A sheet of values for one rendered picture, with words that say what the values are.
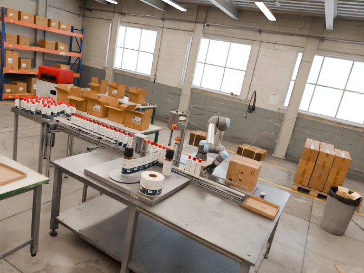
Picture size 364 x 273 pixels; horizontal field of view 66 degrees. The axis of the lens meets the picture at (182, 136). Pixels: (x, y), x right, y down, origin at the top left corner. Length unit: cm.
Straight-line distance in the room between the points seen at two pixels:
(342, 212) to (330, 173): 141
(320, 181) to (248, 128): 308
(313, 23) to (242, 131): 332
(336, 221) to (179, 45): 668
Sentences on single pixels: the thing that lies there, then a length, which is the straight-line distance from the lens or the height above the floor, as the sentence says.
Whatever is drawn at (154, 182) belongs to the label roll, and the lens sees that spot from 237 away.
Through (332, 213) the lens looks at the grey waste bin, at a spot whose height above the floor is 32.
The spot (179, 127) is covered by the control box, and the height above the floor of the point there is 132.
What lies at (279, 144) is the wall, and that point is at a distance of 822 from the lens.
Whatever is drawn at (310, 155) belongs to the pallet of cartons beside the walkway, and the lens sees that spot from 593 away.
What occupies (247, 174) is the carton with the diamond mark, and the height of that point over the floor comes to 103.
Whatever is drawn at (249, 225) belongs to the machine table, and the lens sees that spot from 248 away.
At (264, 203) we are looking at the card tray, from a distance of 295.
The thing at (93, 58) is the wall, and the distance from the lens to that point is 1139.
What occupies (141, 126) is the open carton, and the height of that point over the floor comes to 87.
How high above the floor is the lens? 200
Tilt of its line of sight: 15 degrees down
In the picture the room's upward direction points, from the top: 11 degrees clockwise
